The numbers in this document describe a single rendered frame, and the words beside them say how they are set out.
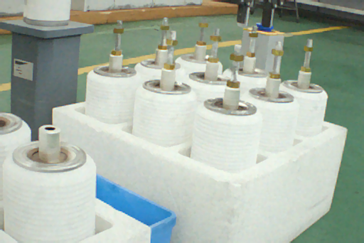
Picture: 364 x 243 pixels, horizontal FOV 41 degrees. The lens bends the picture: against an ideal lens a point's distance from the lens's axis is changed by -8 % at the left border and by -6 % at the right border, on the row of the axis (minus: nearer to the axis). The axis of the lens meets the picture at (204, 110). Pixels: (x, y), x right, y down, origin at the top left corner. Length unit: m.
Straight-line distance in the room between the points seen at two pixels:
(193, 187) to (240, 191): 0.07
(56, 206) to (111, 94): 0.39
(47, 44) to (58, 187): 0.58
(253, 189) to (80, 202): 0.29
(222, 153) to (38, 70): 0.46
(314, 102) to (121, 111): 0.33
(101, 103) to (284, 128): 0.30
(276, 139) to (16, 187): 0.45
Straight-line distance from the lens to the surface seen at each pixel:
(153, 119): 0.77
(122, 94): 0.85
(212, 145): 0.71
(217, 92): 0.85
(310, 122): 0.91
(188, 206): 0.72
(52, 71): 1.03
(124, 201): 0.76
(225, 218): 0.69
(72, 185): 0.48
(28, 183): 0.48
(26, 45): 1.05
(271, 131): 0.80
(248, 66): 0.98
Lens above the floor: 0.45
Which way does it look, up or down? 16 degrees down
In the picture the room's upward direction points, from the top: 7 degrees clockwise
